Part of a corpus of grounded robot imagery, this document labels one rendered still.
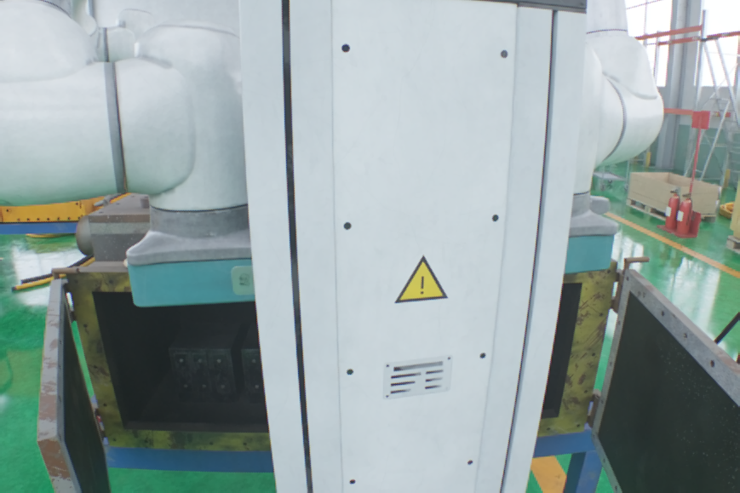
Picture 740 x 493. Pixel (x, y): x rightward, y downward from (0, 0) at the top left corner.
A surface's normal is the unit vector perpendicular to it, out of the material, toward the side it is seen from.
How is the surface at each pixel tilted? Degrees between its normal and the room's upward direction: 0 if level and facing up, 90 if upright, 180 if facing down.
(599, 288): 90
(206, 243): 58
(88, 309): 90
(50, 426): 0
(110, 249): 90
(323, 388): 90
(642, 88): 75
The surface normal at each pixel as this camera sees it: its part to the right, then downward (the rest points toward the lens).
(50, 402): 0.00, -0.97
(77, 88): 0.51, -0.39
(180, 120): 0.46, 0.20
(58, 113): 0.54, -0.03
